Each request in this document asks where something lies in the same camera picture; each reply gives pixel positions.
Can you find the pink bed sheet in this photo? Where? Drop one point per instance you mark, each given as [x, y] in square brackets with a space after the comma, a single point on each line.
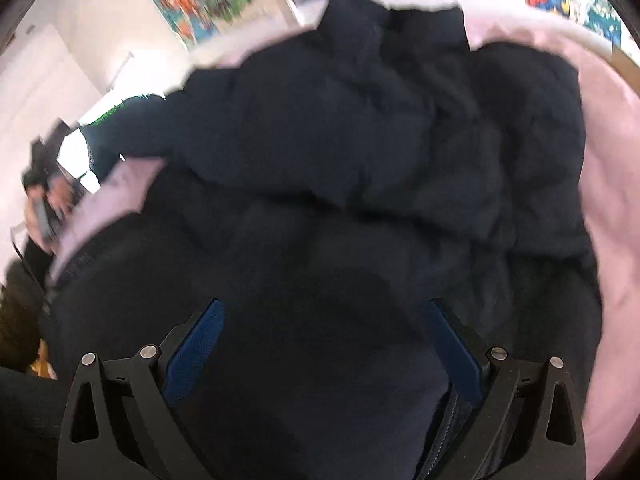
[615, 200]

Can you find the wooden bed board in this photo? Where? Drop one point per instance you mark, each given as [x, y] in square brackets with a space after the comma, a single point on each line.
[622, 62]

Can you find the person's left hand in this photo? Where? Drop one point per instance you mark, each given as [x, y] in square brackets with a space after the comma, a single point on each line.
[61, 197]

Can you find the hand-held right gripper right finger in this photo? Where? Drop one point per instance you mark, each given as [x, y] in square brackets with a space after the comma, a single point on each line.
[457, 355]

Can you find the dark navy padded jacket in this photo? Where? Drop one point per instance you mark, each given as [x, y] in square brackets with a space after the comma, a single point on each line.
[350, 185]

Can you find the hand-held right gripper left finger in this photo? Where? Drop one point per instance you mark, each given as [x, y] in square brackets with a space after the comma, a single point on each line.
[192, 355]

